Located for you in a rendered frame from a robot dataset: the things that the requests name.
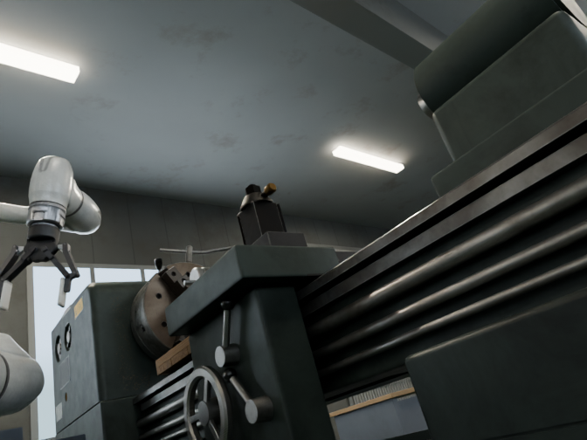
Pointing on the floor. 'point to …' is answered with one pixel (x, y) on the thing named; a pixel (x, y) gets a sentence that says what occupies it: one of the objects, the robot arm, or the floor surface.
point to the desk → (381, 417)
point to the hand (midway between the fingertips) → (32, 303)
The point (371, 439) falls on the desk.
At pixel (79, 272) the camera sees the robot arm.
